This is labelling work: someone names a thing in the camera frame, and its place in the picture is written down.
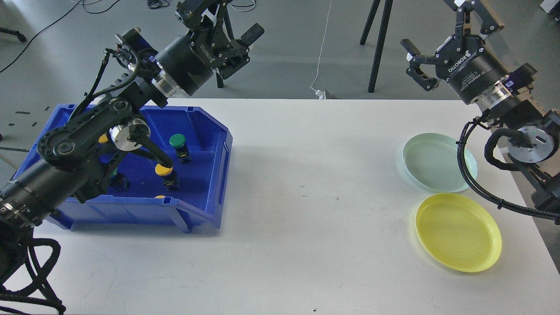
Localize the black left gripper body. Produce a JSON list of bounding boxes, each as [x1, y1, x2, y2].
[[154, 27, 234, 98]]

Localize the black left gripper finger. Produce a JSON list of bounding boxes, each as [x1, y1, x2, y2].
[[176, 0, 228, 31], [223, 23, 265, 80]]

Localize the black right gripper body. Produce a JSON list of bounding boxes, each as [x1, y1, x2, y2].
[[435, 35, 510, 104]]

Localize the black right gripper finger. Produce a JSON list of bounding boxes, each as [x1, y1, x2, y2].
[[400, 38, 442, 91], [446, 0, 504, 44]]

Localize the yellow push button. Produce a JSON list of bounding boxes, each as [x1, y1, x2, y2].
[[154, 163, 180, 191]]

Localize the green button dark base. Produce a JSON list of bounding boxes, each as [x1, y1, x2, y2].
[[108, 169, 130, 192]]

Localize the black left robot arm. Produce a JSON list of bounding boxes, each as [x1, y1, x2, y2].
[[1, 0, 265, 315]]

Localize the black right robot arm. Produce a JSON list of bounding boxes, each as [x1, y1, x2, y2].
[[401, 0, 560, 224]]

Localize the light green plate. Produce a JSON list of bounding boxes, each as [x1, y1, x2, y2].
[[401, 133, 469, 193]]

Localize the green push button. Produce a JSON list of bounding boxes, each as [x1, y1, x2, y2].
[[168, 133, 192, 164]]

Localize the yellow plate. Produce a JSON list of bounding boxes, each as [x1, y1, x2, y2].
[[414, 193, 503, 273]]

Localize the black tripod legs right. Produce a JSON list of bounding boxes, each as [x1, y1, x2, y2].
[[359, 0, 393, 93]]

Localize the white power adapter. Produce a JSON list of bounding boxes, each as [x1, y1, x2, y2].
[[314, 89, 339, 100]]

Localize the blue plastic bin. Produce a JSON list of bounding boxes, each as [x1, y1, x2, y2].
[[1, 98, 232, 233]]

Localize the white cable on floor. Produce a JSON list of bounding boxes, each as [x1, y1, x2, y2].
[[310, 0, 333, 93]]

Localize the yellow button near wall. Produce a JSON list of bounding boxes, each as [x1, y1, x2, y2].
[[98, 133, 109, 145]]

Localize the black floor cable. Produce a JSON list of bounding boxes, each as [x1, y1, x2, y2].
[[0, 0, 121, 74]]

